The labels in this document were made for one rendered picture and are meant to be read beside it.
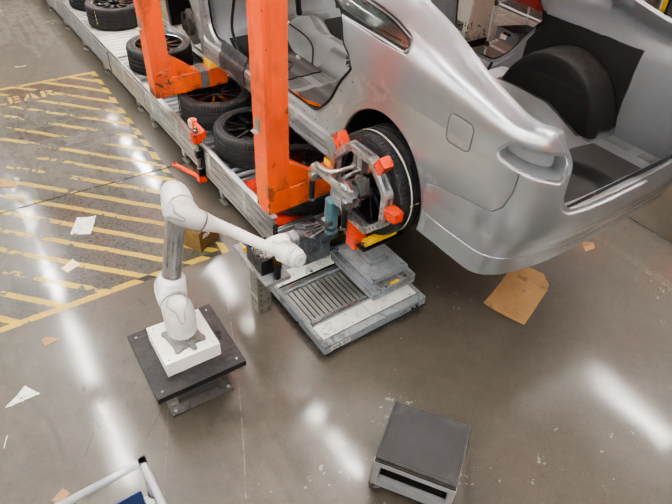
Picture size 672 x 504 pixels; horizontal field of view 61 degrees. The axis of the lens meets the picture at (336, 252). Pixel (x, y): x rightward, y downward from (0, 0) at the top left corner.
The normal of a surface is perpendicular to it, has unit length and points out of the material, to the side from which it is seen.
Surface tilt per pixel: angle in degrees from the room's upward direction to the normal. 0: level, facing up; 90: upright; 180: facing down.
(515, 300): 2
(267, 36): 90
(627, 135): 90
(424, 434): 0
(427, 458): 0
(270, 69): 90
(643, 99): 90
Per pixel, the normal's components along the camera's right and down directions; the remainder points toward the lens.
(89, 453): 0.04, -0.76
